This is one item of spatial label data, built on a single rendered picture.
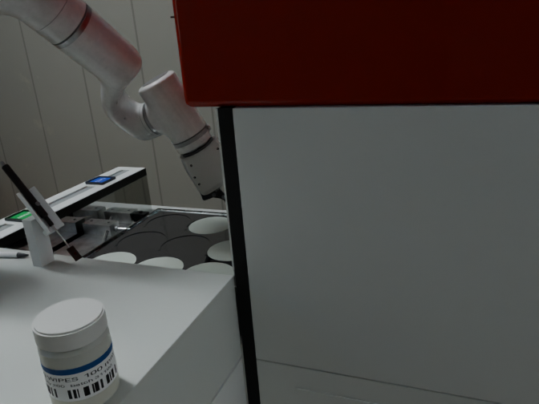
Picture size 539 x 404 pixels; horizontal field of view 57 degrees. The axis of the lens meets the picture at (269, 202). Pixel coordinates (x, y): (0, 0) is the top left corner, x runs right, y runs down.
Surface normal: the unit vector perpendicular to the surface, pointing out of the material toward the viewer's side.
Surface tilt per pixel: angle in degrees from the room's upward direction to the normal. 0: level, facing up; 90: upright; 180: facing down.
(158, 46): 90
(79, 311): 0
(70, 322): 0
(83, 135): 90
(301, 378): 90
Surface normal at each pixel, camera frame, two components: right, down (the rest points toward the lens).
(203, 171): 0.23, 0.35
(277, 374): -0.35, 0.34
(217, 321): 0.93, 0.06
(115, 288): -0.07, -0.94
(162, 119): -0.38, 0.60
